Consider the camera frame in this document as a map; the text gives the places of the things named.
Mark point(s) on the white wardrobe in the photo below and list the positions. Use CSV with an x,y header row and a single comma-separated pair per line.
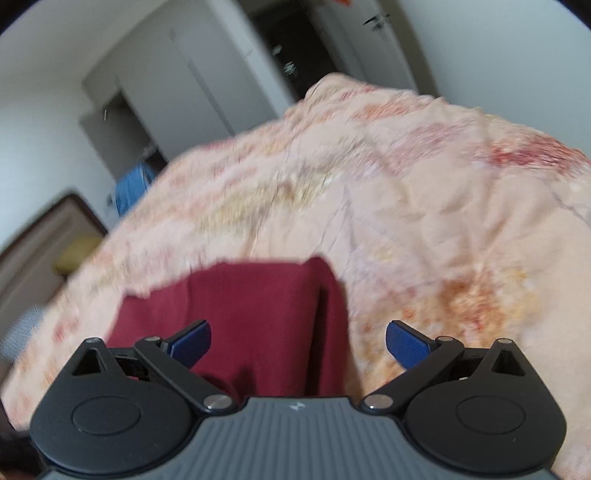
x,y
207,69

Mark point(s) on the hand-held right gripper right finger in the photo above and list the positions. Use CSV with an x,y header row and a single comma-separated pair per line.
x,y
406,344

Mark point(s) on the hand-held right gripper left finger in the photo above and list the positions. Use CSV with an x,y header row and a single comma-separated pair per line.
x,y
194,344

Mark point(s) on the grey cloth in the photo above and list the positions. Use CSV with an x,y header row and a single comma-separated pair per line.
x,y
21,330

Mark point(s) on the dark red garment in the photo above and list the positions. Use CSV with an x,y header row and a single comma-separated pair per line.
x,y
258,314

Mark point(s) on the blue cloth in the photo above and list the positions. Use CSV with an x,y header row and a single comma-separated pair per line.
x,y
134,187

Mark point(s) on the pink floral blanket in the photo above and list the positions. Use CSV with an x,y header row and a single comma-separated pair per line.
x,y
415,207

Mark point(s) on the white room door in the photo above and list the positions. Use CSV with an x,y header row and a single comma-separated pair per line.
x,y
369,50

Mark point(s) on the red diamond door decoration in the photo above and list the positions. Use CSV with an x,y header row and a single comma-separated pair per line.
x,y
341,2

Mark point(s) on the yellow pillow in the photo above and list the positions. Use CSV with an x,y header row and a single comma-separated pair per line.
x,y
78,256

